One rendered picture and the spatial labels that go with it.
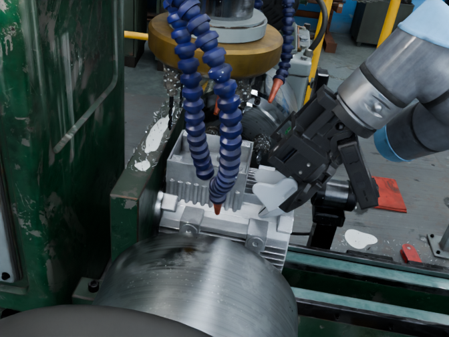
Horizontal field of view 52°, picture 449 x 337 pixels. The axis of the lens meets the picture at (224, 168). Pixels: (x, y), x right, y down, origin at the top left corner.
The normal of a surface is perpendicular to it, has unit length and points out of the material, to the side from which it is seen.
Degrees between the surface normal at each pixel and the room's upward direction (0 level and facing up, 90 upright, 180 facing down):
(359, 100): 74
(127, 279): 36
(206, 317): 9
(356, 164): 92
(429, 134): 111
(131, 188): 0
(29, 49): 90
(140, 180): 0
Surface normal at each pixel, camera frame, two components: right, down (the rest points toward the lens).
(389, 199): 0.12, -0.82
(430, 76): -0.37, 0.54
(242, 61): 0.35, 0.54
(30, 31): 0.98, 0.17
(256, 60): 0.58, 0.50
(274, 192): -0.16, 0.56
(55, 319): -0.16, -0.85
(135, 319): 0.19, -0.91
